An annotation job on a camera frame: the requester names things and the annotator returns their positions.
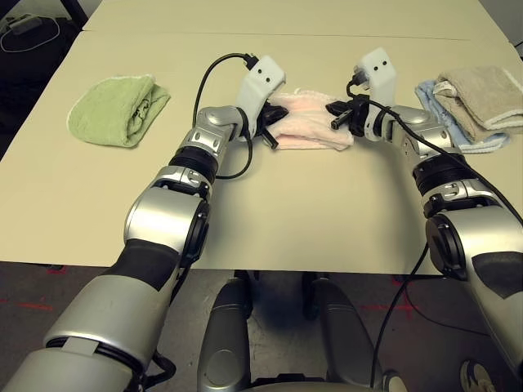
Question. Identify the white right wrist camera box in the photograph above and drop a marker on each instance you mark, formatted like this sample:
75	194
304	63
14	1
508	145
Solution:
382	73

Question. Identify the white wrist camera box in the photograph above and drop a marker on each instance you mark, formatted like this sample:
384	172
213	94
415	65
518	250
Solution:
382	73
259	85

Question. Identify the grey robot leg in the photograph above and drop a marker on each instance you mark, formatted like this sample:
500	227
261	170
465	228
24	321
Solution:
351	339
224	339

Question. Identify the pink towel with embroidery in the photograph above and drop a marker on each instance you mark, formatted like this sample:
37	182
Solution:
310	122

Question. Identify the black table leg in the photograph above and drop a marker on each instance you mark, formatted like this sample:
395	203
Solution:
77	12

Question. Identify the beige folded towel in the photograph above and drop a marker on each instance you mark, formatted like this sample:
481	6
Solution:
478	98

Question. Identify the beige robot torso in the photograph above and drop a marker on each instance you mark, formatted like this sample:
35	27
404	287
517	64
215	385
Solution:
318	387

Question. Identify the green towel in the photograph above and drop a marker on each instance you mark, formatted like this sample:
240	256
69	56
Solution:
106	110

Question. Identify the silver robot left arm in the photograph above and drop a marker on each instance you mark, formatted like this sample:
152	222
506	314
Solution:
163	220

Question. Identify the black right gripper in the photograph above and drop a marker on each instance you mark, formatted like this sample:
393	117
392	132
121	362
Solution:
357	116

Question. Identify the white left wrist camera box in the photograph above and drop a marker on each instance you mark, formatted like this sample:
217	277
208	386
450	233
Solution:
259	85

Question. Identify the light blue folded towel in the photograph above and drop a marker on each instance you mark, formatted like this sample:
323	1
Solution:
429	98

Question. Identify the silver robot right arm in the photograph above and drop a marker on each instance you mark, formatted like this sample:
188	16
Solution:
482	228

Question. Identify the grey robot left leg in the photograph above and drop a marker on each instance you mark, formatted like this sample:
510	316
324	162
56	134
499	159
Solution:
224	339

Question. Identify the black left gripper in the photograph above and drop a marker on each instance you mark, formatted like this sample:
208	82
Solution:
270	116

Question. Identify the grey robot right leg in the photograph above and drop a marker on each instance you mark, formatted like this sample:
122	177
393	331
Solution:
351	339

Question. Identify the red floor tape line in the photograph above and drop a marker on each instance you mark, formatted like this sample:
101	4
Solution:
34	306

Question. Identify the grey sneaker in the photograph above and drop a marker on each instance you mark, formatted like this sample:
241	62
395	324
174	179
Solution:
394	381
476	377

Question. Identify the grey power strip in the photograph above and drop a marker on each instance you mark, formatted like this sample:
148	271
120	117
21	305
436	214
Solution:
24	23

